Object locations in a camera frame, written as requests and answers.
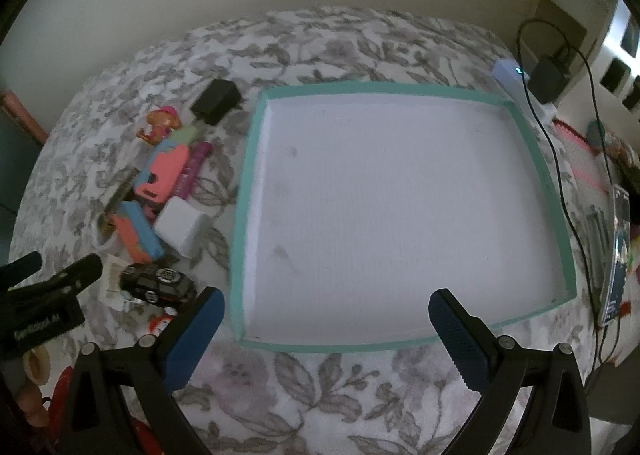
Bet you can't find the pink and white crochet mat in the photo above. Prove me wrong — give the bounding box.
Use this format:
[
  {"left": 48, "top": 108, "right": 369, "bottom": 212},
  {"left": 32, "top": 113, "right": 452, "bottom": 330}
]
[{"left": 552, "top": 118, "right": 640, "bottom": 366}]

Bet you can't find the metal phone stand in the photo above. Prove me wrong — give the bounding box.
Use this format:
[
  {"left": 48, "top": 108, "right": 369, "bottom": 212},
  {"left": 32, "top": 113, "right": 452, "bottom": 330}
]
[{"left": 585, "top": 205, "right": 608, "bottom": 286}]

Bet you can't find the teal lidded jar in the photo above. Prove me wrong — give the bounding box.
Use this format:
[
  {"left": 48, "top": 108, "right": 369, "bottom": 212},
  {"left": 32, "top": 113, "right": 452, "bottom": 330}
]
[{"left": 587, "top": 120, "right": 631, "bottom": 161}]

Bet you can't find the white lattice block screen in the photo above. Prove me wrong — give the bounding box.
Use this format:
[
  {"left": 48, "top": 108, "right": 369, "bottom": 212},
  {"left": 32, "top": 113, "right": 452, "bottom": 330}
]
[{"left": 597, "top": 0, "right": 640, "bottom": 111}]

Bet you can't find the black toy car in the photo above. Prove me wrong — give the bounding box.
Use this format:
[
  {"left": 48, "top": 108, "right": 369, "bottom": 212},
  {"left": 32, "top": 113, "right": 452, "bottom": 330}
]
[{"left": 119, "top": 262, "right": 197, "bottom": 308}]

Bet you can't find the small orange and blue block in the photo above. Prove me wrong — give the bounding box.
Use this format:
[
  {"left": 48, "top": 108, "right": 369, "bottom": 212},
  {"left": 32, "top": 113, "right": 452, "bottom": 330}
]
[{"left": 110, "top": 200, "right": 165, "bottom": 263}]

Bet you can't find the gold patterned bracelet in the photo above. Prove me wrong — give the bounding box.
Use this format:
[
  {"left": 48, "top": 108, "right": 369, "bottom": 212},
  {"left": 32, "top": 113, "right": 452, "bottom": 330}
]
[{"left": 97, "top": 170, "right": 138, "bottom": 236}]

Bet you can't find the dark floral decoration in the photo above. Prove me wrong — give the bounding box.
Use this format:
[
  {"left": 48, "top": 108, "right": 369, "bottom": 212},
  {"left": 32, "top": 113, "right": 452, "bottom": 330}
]
[{"left": 605, "top": 130, "right": 640, "bottom": 173}]

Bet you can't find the black plugged power adapter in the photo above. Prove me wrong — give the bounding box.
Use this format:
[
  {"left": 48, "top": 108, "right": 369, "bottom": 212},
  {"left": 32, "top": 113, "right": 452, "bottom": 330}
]
[{"left": 529, "top": 48, "right": 571, "bottom": 103}]

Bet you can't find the beige tape roll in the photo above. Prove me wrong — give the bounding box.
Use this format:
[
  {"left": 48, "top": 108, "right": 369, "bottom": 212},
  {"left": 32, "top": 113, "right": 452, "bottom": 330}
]
[{"left": 22, "top": 347, "right": 51, "bottom": 386}]

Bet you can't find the white charger adapter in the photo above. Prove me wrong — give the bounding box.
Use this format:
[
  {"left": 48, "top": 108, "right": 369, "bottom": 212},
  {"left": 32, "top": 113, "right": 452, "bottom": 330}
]
[{"left": 152, "top": 198, "right": 212, "bottom": 258}]

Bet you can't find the teal furniture with pink edge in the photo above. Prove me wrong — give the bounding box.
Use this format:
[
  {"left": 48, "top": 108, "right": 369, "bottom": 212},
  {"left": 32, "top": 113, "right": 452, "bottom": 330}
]
[{"left": 0, "top": 90, "right": 48, "bottom": 216}]

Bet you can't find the light green eraser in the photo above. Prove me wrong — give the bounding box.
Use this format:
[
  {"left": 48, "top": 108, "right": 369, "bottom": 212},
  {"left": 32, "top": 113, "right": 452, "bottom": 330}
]
[{"left": 170, "top": 124, "right": 202, "bottom": 148}]

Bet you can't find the purple plastic case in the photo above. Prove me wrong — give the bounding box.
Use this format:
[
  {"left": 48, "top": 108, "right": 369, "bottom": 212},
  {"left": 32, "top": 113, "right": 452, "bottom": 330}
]
[{"left": 172, "top": 141, "right": 213, "bottom": 200}]

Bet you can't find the large blue and pink block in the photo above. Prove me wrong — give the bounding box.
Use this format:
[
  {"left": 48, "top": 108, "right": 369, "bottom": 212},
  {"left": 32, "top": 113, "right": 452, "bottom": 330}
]
[{"left": 134, "top": 138, "right": 192, "bottom": 208}]

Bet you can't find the red and white glue bottle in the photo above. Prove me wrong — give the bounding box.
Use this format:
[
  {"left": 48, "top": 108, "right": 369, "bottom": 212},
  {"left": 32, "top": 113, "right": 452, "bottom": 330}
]
[{"left": 150, "top": 310, "right": 177, "bottom": 337}]

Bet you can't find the floral bedsheet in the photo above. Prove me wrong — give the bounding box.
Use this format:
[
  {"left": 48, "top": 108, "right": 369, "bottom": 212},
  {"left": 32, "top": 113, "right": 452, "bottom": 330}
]
[{"left": 10, "top": 5, "right": 601, "bottom": 455}]

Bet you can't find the white power strip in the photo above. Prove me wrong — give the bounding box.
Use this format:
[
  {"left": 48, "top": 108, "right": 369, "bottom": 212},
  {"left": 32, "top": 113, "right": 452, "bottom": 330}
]
[{"left": 491, "top": 59, "right": 558, "bottom": 121}]

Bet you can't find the white ribbed plastic piece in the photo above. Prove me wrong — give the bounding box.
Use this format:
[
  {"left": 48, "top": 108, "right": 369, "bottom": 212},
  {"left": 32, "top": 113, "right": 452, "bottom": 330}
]
[{"left": 100, "top": 255, "right": 133, "bottom": 308}]

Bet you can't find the pink toy dog figure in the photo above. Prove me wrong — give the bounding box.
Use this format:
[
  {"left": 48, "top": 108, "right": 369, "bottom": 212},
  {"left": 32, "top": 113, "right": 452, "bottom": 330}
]
[{"left": 137, "top": 106, "right": 182, "bottom": 146}]

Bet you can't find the packaged item at edge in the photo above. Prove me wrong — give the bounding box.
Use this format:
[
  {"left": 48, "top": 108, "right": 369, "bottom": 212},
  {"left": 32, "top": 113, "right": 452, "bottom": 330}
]
[{"left": 597, "top": 185, "right": 632, "bottom": 328}]

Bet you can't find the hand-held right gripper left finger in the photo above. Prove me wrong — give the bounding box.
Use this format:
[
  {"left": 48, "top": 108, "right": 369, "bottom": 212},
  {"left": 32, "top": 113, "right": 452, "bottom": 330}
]
[{"left": 60, "top": 286, "right": 226, "bottom": 455}]

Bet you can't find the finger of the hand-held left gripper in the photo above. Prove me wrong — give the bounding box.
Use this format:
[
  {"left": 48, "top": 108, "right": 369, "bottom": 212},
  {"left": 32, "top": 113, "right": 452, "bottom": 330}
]
[
  {"left": 0, "top": 251, "right": 43, "bottom": 288},
  {"left": 10, "top": 255, "right": 104, "bottom": 306}
]

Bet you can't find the white tray with teal rim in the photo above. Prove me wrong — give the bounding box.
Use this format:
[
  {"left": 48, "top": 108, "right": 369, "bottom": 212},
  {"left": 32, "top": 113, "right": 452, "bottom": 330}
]
[{"left": 229, "top": 81, "right": 578, "bottom": 355}]

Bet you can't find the black charger adapter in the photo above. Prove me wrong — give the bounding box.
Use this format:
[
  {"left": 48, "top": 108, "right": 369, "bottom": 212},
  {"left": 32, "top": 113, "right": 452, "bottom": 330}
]
[{"left": 190, "top": 79, "right": 244, "bottom": 127}]

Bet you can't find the black charger with cable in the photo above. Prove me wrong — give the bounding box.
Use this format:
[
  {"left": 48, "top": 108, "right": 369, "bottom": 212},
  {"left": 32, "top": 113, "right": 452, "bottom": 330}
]
[{"left": 517, "top": 19, "right": 621, "bottom": 386}]

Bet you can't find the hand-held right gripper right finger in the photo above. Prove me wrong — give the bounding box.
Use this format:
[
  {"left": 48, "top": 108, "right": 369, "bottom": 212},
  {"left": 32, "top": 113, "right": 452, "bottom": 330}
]
[{"left": 429, "top": 287, "right": 593, "bottom": 455}]

